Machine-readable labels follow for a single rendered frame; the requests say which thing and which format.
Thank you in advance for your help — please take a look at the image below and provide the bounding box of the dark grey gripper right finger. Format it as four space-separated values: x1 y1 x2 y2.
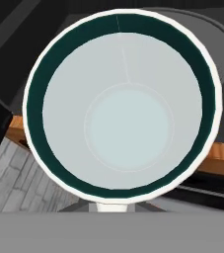
134 200 167 213

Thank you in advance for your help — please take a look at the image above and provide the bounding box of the black appliance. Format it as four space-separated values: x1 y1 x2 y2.
162 169 224 213

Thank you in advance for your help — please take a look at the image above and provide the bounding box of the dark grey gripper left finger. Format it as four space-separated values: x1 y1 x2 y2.
57 201 99 213

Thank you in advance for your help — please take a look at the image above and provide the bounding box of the grey microwave turntable plate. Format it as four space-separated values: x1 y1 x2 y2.
142 7 224 84

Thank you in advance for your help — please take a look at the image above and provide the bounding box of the black microwave door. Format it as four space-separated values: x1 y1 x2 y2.
0 0 69 176

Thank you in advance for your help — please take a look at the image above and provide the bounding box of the white mug with green rim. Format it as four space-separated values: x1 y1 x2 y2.
22 8 224 213

